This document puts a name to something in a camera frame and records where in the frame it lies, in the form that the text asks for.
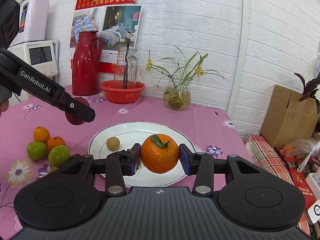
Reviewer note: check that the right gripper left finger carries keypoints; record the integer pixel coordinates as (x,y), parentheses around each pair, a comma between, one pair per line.
(120,164)

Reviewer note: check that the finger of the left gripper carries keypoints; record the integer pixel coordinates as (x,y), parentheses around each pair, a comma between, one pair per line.
(35,83)

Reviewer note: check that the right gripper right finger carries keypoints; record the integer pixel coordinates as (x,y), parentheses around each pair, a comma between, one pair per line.
(202,166)

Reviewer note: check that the brown longan fruit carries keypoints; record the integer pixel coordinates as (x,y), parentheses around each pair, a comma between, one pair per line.
(113,144)

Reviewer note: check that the large orange with leaf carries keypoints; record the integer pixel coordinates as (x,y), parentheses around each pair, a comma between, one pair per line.
(159,153)

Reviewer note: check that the red apple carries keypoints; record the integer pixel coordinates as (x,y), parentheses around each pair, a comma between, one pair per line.
(77,114)

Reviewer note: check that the green apple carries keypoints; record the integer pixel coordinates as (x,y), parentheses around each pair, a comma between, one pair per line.
(36,150)
(58,156)

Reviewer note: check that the left hand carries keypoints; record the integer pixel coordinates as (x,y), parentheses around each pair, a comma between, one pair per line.
(4,106)

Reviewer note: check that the white oval plate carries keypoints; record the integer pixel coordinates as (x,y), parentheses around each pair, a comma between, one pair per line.
(130,133)

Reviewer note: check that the white machine with screen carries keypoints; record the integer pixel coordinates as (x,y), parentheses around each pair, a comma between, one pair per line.
(41,55)

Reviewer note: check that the pink floral tablecloth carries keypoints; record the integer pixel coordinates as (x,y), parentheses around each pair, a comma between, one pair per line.
(205,127)

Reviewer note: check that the white water purifier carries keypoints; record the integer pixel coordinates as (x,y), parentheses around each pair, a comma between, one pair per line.
(33,20)

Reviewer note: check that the plaid blanket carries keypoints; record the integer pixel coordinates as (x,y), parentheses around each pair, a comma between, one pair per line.
(272,160)

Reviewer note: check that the yellow orange fruit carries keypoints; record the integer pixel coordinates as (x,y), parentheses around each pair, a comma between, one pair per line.
(41,134)

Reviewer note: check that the red plastic basket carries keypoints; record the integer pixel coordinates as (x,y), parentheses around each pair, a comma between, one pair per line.
(116,94)

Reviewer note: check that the glass vase with plant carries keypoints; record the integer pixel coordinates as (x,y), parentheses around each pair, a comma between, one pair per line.
(177,93)

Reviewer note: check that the red thermos jug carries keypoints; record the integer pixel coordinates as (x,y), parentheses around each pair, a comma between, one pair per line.
(85,64)

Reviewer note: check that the small tangerine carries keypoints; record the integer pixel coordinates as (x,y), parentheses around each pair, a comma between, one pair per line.
(53,142)

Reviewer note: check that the clear glass pitcher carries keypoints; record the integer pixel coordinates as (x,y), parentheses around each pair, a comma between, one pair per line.
(132,66)

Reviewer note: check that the black chopsticks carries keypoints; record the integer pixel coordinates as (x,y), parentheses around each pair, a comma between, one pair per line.
(125,74)

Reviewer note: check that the brown cardboard box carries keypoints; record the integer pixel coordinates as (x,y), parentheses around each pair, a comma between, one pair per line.
(287,118)

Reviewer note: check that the clear plastic bag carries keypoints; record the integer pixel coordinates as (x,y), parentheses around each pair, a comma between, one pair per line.
(302,149)

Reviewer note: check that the bedding calendar poster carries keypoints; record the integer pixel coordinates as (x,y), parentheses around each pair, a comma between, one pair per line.
(116,25)

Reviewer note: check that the dark purple potted plant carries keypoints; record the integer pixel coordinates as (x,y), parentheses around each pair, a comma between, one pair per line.
(310,89)

